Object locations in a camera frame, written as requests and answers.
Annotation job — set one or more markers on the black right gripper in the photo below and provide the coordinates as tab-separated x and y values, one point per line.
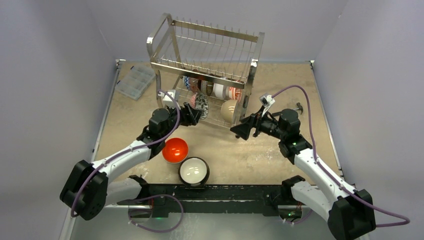
255	122

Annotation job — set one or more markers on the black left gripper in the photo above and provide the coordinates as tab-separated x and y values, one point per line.
190	116

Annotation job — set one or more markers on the black white floral bowl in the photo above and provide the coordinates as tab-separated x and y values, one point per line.
199	101

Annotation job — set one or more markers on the orange floral patterned bowl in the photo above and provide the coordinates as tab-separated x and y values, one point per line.
235	93

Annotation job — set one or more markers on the stainless steel dish rack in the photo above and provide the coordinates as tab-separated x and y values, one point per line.
206	52

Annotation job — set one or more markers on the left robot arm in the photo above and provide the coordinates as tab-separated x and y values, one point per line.
85	190

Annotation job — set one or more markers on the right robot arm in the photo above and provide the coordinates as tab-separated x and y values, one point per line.
346	210

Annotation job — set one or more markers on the red orange bowl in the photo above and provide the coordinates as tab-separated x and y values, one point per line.
175	150

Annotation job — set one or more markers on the clear plastic organizer box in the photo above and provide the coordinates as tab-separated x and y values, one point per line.
136	81

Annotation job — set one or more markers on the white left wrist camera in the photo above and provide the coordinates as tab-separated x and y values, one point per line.
169	100

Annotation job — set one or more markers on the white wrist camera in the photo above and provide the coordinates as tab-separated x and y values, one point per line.
169	100
267	101

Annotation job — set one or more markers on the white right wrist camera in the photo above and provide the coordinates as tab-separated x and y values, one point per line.
267	101

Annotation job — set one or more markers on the black handled claw hammer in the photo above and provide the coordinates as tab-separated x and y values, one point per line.
299	108

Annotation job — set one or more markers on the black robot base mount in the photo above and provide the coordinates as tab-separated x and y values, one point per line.
216	199

